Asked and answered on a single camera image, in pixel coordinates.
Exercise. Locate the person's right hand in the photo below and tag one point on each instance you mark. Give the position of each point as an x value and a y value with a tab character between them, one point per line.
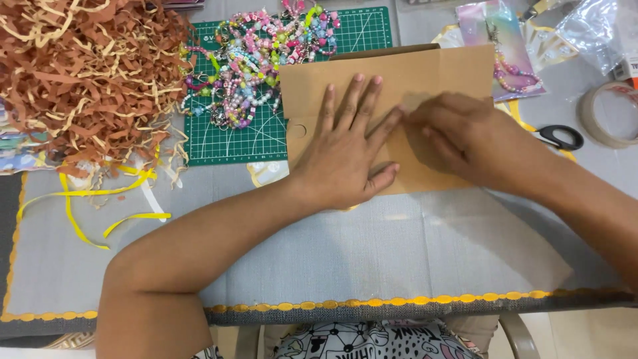
458	137

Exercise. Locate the grey table mat gold trim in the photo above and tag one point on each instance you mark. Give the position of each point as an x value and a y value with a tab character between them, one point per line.
349	254

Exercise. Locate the stack of colourful printed cards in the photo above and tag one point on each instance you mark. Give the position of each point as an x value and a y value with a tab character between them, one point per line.
15	144

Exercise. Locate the yellow ribbon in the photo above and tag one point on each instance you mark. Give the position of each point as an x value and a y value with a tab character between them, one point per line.
89	199

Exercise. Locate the clear plastic bags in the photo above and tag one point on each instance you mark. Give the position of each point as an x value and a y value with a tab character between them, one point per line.
593	30

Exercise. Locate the green cutting mat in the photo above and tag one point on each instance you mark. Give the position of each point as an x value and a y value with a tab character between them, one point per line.
369	32

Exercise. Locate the person's right fingers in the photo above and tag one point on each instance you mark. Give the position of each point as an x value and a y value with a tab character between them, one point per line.
423	129

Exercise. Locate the white gold-edged cards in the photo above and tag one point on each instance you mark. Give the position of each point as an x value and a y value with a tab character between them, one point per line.
546	47

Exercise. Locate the person's printed clothing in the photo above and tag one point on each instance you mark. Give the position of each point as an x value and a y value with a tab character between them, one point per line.
374	341

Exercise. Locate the heap of brown paper shreds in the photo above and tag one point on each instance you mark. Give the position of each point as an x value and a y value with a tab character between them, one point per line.
84	75

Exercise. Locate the roll of clear tape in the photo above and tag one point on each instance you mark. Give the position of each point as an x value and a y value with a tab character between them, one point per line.
595	117

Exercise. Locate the person's left hand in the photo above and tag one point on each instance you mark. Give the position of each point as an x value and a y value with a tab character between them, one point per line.
339	159

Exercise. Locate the brown cardboard box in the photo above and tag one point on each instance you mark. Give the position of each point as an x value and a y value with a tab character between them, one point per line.
423	75

